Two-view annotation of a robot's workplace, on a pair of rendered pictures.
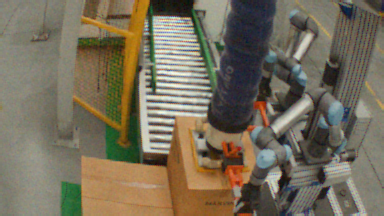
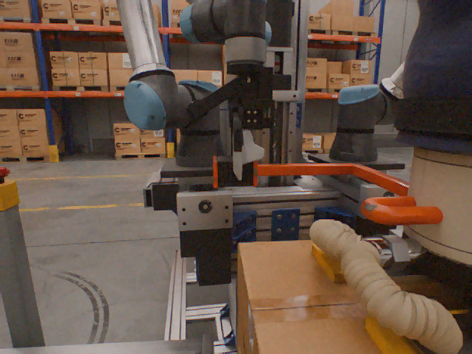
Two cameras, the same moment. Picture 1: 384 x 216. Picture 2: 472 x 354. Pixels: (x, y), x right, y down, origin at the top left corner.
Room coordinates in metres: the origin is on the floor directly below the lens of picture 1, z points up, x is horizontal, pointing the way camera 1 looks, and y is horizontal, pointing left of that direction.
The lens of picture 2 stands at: (2.21, 0.21, 1.19)
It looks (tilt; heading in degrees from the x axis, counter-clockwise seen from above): 14 degrees down; 279
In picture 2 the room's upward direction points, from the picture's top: straight up
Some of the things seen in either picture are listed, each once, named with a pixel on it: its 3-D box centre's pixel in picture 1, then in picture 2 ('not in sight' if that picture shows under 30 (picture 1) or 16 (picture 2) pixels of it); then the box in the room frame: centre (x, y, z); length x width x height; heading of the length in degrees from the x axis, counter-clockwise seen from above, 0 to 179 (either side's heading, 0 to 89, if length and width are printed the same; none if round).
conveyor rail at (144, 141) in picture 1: (139, 66); not in sight; (3.37, 0.49, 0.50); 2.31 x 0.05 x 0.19; 14
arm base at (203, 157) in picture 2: (295, 96); (200, 145); (2.46, -0.64, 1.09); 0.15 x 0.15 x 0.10
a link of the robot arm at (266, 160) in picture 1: (264, 163); not in sight; (1.40, -0.33, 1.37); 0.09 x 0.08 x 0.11; 132
